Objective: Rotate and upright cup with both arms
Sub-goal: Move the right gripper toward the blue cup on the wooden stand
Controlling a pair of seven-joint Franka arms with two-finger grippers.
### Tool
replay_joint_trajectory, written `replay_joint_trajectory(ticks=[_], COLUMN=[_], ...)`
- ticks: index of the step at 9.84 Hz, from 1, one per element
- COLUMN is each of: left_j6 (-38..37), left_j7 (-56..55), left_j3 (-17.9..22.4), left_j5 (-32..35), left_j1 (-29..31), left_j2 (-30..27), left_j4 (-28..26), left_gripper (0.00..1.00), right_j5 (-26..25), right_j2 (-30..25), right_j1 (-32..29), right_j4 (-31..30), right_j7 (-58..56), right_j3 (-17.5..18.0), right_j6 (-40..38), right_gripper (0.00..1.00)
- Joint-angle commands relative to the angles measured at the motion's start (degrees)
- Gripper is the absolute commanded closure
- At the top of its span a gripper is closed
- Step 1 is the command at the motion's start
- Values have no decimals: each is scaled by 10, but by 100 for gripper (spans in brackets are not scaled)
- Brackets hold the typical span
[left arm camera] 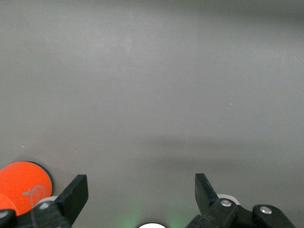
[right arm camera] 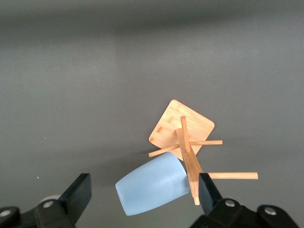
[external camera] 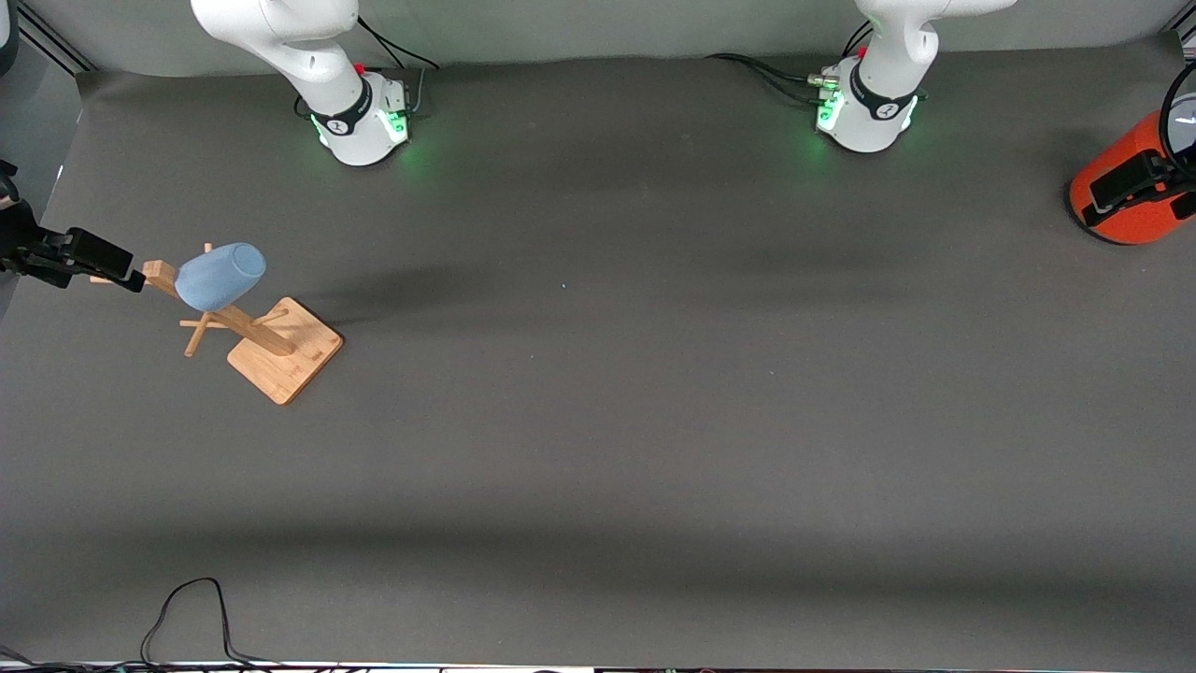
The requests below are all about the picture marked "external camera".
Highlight light blue cup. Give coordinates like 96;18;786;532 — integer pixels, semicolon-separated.
175;242;267;313

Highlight wooden cup rack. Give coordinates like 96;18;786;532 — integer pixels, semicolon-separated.
90;243;345;407

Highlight orange cylindrical canister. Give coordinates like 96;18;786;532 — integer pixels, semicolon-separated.
1069;89;1196;247

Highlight dark grey table mat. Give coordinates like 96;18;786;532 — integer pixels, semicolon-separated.
0;33;1196;669

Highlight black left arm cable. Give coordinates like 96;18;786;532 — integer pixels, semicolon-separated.
1157;64;1196;180

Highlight black right arm base cable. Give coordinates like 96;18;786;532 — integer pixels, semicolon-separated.
294;14;440;121

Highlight black left arm base cables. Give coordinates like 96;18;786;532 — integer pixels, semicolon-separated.
704;19;875;106

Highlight thin black looped cable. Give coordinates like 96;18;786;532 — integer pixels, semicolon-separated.
138;577;281;669

